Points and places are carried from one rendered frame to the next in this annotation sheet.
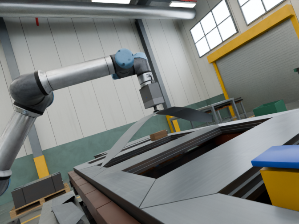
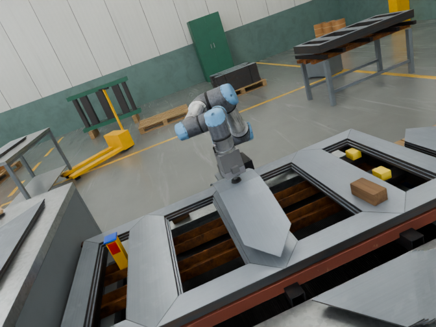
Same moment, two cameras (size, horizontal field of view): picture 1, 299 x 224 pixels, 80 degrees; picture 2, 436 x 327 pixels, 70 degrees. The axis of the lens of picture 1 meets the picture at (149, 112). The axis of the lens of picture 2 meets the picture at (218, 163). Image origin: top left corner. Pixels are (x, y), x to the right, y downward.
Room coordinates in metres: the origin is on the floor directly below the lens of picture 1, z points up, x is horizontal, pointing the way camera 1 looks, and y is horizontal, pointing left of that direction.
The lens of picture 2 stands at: (1.28, -1.10, 1.59)
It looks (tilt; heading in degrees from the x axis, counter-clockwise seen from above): 23 degrees down; 113
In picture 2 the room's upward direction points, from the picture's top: 20 degrees counter-clockwise
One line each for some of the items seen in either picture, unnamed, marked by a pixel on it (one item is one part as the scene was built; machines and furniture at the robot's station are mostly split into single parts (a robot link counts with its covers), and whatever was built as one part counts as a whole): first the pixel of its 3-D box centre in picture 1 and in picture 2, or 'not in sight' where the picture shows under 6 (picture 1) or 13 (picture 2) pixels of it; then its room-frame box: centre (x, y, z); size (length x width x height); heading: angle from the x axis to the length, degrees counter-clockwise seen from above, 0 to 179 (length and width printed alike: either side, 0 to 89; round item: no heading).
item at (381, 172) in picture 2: not in sight; (381, 173); (1.44, 0.24, 0.79); 0.06 x 0.05 x 0.04; 120
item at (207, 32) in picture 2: not in sight; (211, 48); (-1.99, 9.36, 0.98); 1.00 x 0.49 x 1.95; 29
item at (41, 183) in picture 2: not in sight; (25, 176); (-3.20, 2.15, 0.49); 1.80 x 0.70 x 0.99; 117
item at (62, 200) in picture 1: (63, 200); not in sight; (1.11, 0.66, 0.70); 0.39 x 0.12 x 0.04; 30
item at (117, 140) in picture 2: not in sight; (87, 132); (-2.94, 3.47, 0.61); 1.42 x 0.56 x 1.22; 66
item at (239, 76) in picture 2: not in sight; (235, 80); (-0.73, 6.30, 0.28); 1.20 x 0.80 x 0.57; 31
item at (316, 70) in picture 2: not in sight; (322, 60); (1.26, 5.82, 0.29); 0.62 x 0.43 x 0.57; 136
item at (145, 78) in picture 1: (146, 79); (222, 143); (0.88, -0.04, 1.19); 0.08 x 0.08 x 0.05
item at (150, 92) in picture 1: (153, 94); (230, 161); (0.88, -0.05, 1.11); 0.10 x 0.09 x 0.16; 126
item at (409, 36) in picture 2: not in sight; (354, 58); (1.75, 4.37, 0.46); 1.66 x 0.84 x 0.91; 31
